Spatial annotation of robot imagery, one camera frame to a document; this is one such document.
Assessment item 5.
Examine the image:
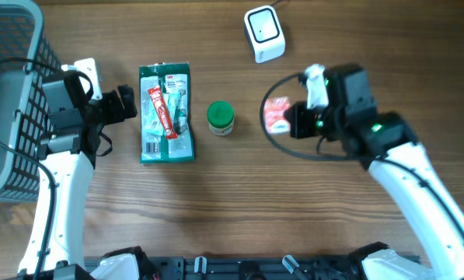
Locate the grey plastic mesh basket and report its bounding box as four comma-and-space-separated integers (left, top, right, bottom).
0, 0, 61, 201

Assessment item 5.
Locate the green lid stock jar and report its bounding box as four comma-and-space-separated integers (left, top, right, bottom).
207, 100, 235, 136

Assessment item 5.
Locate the red Nescafe coffee sachet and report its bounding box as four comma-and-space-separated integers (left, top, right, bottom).
148, 86, 177, 139

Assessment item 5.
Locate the camera black cable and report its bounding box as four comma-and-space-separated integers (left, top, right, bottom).
259, 72, 464, 265
0, 57, 65, 280

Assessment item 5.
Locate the mint green wipes packet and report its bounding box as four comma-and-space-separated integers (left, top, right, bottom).
142, 93, 181, 136

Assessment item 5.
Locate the white barcode scanner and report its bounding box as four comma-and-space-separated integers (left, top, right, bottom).
244, 5, 286, 64

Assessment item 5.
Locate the orange white tissue pack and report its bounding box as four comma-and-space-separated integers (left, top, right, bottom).
263, 96, 291, 135

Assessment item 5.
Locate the right camera black cable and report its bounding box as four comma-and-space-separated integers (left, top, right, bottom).
259, 72, 464, 265

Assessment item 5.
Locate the left camera black cable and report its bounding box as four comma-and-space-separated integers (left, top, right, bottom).
0, 57, 65, 280

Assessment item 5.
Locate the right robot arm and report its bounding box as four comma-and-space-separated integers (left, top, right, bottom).
284, 64, 464, 279

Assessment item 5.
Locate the green 3M gloves packet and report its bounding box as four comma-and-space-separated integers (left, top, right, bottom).
139, 63, 194, 164

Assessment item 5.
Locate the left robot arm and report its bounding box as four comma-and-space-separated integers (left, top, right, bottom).
18, 70, 138, 279

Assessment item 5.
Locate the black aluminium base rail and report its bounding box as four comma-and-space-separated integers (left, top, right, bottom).
149, 255, 360, 280

